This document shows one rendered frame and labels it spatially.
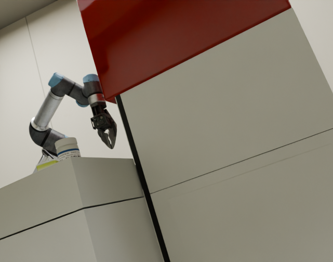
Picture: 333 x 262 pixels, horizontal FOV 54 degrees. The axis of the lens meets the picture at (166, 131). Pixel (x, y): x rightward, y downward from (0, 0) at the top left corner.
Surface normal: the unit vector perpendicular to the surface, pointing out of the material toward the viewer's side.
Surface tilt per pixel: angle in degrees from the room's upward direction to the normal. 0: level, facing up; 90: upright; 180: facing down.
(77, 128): 90
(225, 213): 90
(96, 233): 90
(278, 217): 90
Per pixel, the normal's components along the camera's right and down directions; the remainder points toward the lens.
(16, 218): -0.41, -0.09
